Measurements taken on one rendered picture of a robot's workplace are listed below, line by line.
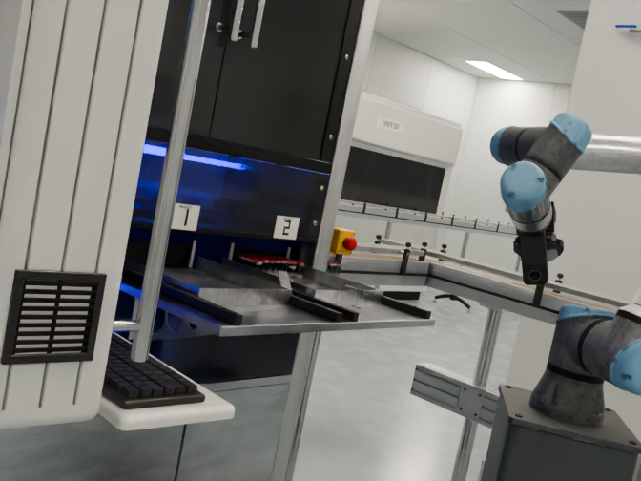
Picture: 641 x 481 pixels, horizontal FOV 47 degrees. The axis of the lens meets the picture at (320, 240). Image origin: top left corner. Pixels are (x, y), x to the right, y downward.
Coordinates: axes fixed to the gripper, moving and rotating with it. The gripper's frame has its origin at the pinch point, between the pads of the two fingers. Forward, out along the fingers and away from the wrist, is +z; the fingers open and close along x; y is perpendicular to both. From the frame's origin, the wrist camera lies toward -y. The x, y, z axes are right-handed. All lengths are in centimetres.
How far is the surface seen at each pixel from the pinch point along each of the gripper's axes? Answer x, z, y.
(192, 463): 89, 21, -45
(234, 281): 71, -2, -4
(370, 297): 43.6, 19.8, -1.9
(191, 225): 78, -13, 6
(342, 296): 47.2, 9.9, -4.5
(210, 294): 61, -27, -15
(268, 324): 48, -26, -21
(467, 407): 36, 113, -15
